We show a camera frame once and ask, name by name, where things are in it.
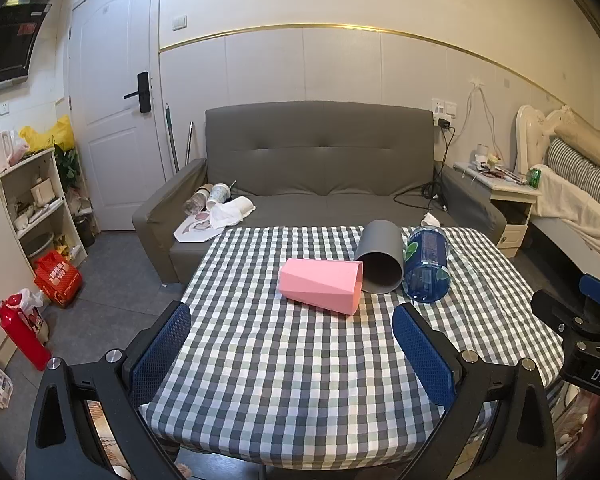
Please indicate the green plant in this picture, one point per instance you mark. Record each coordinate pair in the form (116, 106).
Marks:
(70, 167)

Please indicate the black charger plug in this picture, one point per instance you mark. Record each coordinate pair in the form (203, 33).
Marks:
(444, 123)

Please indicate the yellow plastic bag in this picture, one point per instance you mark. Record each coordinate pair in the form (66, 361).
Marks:
(52, 135)

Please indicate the thin metal stick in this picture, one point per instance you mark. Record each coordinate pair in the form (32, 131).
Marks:
(190, 142)

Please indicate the white wall outlet panel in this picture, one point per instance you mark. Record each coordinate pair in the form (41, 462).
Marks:
(445, 107)

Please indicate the paper drink cup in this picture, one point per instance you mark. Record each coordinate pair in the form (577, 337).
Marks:
(218, 195)

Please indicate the grey plastic cup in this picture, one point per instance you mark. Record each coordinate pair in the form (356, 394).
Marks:
(377, 250)

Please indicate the white nightstand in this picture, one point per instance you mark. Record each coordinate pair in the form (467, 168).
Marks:
(512, 210)

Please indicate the white cloth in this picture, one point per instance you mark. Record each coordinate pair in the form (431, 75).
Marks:
(232, 212)

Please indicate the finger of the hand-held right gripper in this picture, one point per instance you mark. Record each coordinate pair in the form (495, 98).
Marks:
(552, 307)
(599, 289)

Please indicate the white red plastic bag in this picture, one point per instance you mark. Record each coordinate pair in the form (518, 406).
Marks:
(35, 310)

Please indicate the white tissue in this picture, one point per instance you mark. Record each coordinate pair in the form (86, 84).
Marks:
(431, 219)

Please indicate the white pink paper bag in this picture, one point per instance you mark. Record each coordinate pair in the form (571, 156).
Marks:
(195, 227)

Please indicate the white open shelf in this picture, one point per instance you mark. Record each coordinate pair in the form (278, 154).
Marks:
(40, 205)

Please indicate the white door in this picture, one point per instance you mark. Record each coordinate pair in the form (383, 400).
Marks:
(110, 150)

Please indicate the white bed headboard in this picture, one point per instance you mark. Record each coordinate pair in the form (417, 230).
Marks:
(530, 130)

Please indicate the bed with striped pillow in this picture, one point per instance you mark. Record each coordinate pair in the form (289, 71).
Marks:
(575, 210)

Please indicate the blue transparent plastic cup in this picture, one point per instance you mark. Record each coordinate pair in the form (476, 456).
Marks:
(427, 265)

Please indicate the pink faceted cup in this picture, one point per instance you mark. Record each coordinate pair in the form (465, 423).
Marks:
(320, 285)

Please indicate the striped pillow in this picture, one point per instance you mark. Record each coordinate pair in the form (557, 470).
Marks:
(580, 170)

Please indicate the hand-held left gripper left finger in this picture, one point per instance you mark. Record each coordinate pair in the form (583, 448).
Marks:
(162, 350)

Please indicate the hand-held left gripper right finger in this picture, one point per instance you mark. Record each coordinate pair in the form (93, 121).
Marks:
(422, 360)

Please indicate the clear plastic bottle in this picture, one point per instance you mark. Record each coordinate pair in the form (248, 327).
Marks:
(196, 200)

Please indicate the small white bottle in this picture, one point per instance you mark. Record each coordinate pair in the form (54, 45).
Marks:
(481, 153)

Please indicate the white light switch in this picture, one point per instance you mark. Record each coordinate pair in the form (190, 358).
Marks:
(179, 22)

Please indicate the checkered tablecloth table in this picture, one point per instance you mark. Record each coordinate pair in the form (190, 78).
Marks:
(290, 360)

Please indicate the black range hood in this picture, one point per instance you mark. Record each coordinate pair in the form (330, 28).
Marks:
(7, 45)

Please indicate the green can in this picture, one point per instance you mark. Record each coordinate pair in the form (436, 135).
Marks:
(534, 177)

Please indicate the red paper bag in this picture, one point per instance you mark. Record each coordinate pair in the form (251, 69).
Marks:
(57, 277)

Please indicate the white electric kettle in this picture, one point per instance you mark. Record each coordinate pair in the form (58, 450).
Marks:
(1, 155)

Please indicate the red fire extinguisher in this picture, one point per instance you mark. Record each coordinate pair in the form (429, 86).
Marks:
(20, 332)

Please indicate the grey sofa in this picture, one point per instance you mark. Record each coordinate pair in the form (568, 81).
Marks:
(300, 160)

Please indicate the beige cushion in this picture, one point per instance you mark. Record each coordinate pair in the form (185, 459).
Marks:
(595, 142)

